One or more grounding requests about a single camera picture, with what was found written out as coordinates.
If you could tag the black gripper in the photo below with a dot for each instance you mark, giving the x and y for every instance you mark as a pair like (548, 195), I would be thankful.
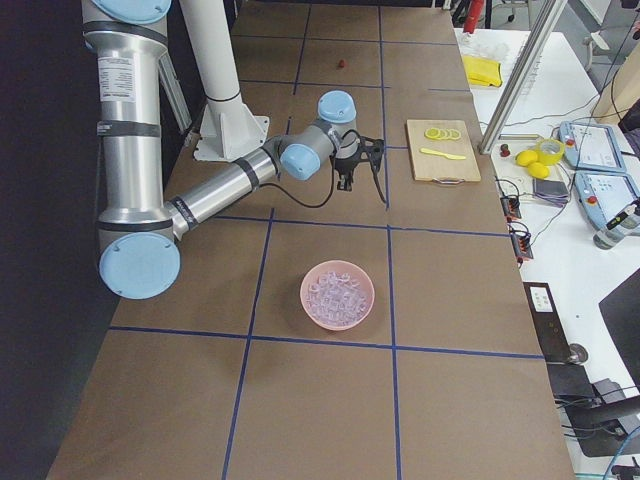
(345, 164)

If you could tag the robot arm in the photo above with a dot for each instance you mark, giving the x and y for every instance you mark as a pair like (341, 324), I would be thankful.
(139, 229)

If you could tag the pile of clear ice cubes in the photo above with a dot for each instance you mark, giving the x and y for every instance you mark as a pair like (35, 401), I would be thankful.
(336, 299)

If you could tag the yellow plastic knife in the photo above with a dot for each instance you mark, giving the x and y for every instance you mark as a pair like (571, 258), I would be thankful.
(442, 154)

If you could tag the wooden cutting board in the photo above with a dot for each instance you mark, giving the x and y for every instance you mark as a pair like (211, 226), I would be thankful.
(428, 168)

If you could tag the pink bowl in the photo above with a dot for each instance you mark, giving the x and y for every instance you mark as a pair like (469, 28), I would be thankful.
(339, 266)

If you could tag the yellow cloth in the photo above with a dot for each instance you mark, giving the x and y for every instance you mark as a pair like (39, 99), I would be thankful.
(482, 71)

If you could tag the whole lemon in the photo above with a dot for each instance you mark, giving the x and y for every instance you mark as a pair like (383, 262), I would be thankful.
(538, 170)
(526, 158)

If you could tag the yellow tape roll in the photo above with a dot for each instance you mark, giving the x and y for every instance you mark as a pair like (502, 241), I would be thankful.
(550, 151)

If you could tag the upper teach pendant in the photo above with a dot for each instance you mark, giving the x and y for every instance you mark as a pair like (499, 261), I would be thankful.
(591, 146)

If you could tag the teach pendant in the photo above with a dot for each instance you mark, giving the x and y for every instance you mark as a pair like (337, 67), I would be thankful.
(603, 194)
(591, 146)

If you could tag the black power strip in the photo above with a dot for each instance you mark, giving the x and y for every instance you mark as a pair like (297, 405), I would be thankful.
(547, 323)

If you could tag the lower teach pendant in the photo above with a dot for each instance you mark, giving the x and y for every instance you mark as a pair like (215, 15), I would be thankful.
(603, 194)

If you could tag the black monitor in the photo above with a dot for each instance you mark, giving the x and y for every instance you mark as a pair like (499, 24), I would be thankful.
(620, 312)

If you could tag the white camera pole mount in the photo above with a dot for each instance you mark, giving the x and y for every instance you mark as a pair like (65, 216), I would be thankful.
(229, 129)

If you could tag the aluminium frame post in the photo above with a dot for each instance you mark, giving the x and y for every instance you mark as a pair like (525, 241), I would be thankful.
(543, 27)

